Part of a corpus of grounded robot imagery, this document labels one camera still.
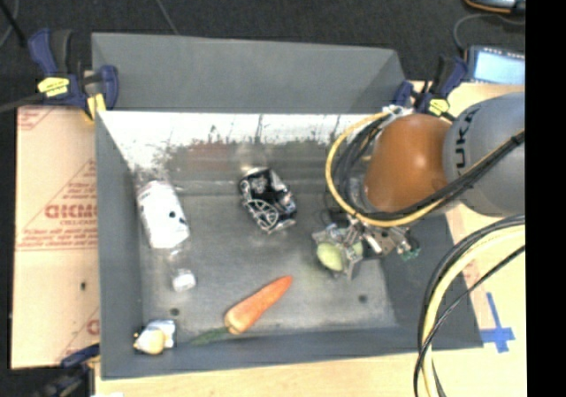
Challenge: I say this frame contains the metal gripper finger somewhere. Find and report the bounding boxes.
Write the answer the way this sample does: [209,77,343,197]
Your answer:
[311,225,351,251]
[339,242,365,281]

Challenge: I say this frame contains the pale green toy fruit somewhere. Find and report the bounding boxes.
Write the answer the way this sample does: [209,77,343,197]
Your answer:
[316,242,346,273]

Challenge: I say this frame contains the crushed black drink can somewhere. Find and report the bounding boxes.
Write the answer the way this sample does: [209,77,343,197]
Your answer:
[238,166,298,235]

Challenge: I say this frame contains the grey metal bin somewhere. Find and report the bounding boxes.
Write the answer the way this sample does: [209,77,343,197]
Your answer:
[90,32,484,379]

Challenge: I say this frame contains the orange toy carrot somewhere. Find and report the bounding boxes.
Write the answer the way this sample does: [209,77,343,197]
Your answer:
[191,275,294,347]

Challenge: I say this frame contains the clear plastic bottle white label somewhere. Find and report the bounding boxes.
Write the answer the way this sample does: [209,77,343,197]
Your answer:
[135,179,198,294]

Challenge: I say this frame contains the yellow and white toy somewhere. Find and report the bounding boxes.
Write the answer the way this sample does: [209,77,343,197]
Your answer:
[132,319,178,356]

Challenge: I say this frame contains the brown cardboard board red print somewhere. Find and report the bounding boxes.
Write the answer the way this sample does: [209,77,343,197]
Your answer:
[10,104,102,370]

